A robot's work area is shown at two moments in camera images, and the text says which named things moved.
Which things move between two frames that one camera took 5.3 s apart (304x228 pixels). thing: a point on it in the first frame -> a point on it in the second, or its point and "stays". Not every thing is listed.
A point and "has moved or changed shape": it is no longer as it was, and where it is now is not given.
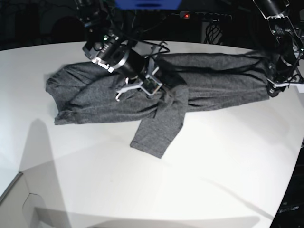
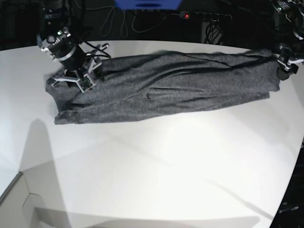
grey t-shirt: [80, 91] has moved or changed shape
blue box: [147, 4] stays
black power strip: [209, 15] stays
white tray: [20, 209] stays
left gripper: [151, 84] -> [82, 75]
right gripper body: [274, 88] -> [289, 60]
